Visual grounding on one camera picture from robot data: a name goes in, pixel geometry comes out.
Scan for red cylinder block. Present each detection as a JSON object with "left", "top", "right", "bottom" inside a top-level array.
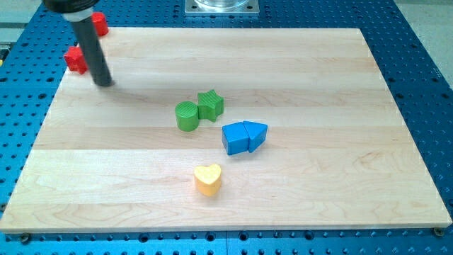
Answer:
[{"left": 92, "top": 12, "right": 109, "bottom": 37}]

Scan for green cylinder block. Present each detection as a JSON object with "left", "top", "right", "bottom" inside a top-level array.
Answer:
[{"left": 175, "top": 101, "right": 199, "bottom": 132}]

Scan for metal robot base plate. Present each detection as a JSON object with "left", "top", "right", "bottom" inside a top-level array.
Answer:
[{"left": 184, "top": 0, "right": 260, "bottom": 16}]

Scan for light wooden board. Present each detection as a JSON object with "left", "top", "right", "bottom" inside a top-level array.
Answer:
[{"left": 1, "top": 27, "right": 452, "bottom": 233}]

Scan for blue triangle block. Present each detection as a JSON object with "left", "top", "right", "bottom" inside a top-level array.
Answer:
[{"left": 243, "top": 121, "right": 268, "bottom": 153}]

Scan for red star block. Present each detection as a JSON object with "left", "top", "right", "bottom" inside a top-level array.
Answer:
[{"left": 64, "top": 46, "right": 88, "bottom": 74}]

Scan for black robot arm end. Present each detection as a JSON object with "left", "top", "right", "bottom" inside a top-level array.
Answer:
[{"left": 42, "top": 0, "right": 99, "bottom": 13}]

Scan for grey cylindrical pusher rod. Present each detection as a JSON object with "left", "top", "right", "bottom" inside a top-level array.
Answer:
[{"left": 62, "top": 8, "right": 113, "bottom": 87}]

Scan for blue cube block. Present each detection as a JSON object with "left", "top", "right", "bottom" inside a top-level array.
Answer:
[{"left": 222, "top": 122, "right": 249, "bottom": 155}]

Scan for green star block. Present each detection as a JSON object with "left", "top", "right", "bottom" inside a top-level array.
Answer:
[{"left": 197, "top": 89, "right": 224, "bottom": 122}]

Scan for yellow heart block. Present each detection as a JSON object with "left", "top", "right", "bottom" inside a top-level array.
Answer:
[{"left": 193, "top": 164, "right": 222, "bottom": 196}]

